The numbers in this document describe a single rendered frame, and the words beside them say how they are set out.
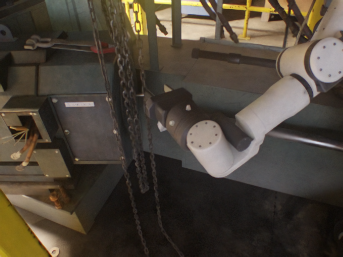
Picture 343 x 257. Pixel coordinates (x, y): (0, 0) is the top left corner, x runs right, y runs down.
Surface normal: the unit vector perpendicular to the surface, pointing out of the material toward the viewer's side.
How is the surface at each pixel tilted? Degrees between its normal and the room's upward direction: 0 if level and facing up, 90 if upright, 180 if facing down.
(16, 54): 48
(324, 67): 60
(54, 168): 90
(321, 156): 90
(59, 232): 0
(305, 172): 90
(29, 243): 90
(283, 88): 27
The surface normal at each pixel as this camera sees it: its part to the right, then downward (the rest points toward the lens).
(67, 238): -0.03, -0.76
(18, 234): 0.94, 0.21
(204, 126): -0.40, -0.55
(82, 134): -0.01, 0.65
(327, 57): 0.11, 0.17
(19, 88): -0.04, -0.08
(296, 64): -0.99, 0.15
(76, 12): -0.35, 0.61
